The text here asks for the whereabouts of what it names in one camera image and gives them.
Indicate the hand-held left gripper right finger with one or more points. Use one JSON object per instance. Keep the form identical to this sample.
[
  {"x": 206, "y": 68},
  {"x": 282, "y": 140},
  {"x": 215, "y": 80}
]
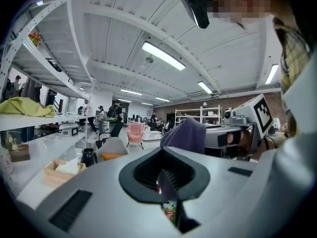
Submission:
[{"x": 223, "y": 182}]

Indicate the person's right forearm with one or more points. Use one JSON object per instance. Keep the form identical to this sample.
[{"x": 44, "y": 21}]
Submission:
[{"x": 277, "y": 139}]

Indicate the blue artificial flower pot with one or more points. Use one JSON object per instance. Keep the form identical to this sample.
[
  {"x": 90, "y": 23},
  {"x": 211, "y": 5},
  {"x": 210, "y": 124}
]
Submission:
[{"x": 169, "y": 212}]

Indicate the wooden tissue box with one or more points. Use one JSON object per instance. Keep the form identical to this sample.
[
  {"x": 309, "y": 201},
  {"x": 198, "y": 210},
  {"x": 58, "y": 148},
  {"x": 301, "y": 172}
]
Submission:
[{"x": 53, "y": 176}]

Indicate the orange cushion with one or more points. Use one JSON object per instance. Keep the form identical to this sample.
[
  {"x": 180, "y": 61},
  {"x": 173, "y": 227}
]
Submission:
[{"x": 112, "y": 157}]

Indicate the round ceiling sensor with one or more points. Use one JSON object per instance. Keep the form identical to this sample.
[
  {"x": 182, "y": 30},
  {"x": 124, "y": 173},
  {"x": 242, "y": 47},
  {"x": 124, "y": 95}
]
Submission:
[{"x": 149, "y": 60}]

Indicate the grey chair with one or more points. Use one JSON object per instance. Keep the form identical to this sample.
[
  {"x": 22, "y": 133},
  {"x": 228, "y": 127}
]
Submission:
[{"x": 112, "y": 145}]

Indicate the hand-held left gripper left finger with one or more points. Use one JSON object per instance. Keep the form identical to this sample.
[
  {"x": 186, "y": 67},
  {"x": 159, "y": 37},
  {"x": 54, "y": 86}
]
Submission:
[{"x": 99, "y": 202}]

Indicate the black head camera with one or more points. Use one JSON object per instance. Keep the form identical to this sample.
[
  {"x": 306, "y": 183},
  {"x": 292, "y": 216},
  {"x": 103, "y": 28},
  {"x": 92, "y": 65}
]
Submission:
[{"x": 198, "y": 6}]

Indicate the white metal shelf rack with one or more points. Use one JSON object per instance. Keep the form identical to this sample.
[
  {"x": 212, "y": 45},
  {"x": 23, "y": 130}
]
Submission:
[
  {"x": 176, "y": 118},
  {"x": 49, "y": 142}
]

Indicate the long ceiling light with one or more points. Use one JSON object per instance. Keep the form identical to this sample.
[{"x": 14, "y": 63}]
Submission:
[
  {"x": 163, "y": 56},
  {"x": 131, "y": 92},
  {"x": 162, "y": 99},
  {"x": 271, "y": 74},
  {"x": 205, "y": 87}
]

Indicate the ceiling air conditioner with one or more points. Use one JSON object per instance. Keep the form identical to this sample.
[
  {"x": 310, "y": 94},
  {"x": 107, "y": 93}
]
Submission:
[{"x": 200, "y": 96}]

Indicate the white low cabinet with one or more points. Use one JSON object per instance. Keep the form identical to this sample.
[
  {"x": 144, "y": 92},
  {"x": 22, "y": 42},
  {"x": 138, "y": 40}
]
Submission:
[{"x": 153, "y": 136}]

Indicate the orange artificial flowers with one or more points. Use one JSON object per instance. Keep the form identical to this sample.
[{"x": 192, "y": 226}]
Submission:
[{"x": 35, "y": 37}]

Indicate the pink armchair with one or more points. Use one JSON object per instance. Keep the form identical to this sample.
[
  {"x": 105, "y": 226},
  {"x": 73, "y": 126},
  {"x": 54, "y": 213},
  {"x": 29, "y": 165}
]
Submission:
[{"x": 135, "y": 133}]

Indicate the yellow-green cloth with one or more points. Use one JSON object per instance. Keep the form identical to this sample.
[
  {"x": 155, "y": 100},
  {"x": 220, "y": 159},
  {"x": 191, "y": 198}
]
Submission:
[{"x": 24, "y": 106}]

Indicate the white microwave oven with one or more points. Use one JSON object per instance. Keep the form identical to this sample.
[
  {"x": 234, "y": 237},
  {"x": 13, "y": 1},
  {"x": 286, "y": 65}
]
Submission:
[{"x": 67, "y": 131}]

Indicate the black kettle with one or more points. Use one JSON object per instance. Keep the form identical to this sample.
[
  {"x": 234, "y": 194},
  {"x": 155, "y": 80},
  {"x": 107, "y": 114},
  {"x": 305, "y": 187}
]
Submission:
[{"x": 88, "y": 157}]

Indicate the white tissue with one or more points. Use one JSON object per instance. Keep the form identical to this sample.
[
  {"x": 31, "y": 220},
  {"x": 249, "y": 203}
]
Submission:
[{"x": 68, "y": 167}]

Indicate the person's head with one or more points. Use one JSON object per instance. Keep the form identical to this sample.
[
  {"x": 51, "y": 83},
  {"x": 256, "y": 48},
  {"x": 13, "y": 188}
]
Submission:
[{"x": 237, "y": 1}]

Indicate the dark blue cloth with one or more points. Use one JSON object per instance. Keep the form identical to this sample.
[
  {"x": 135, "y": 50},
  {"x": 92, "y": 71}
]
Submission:
[{"x": 185, "y": 135}]

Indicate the wooden framed flower decoration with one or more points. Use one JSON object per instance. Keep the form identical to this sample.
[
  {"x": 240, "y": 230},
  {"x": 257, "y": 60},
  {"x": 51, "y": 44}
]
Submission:
[{"x": 21, "y": 154}]

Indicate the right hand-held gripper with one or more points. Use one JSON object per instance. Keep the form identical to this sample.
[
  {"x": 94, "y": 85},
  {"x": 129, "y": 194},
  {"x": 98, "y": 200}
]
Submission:
[{"x": 262, "y": 113}]

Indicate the yellow plaid shirt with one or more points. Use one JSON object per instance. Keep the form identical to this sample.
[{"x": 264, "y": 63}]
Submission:
[{"x": 294, "y": 51}]

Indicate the person's right hand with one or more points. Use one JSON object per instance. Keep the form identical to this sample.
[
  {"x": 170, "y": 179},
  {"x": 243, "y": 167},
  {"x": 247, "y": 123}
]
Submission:
[{"x": 245, "y": 142}]

